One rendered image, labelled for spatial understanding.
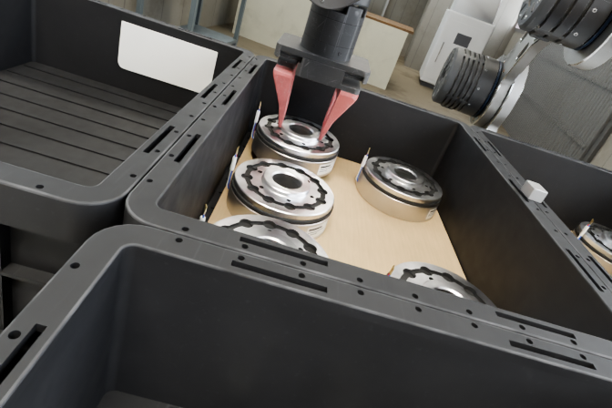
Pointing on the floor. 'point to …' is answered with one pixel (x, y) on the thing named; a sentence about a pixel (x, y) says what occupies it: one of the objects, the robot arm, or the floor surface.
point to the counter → (372, 27)
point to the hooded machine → (463, 25)
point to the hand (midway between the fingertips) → (301, 126)
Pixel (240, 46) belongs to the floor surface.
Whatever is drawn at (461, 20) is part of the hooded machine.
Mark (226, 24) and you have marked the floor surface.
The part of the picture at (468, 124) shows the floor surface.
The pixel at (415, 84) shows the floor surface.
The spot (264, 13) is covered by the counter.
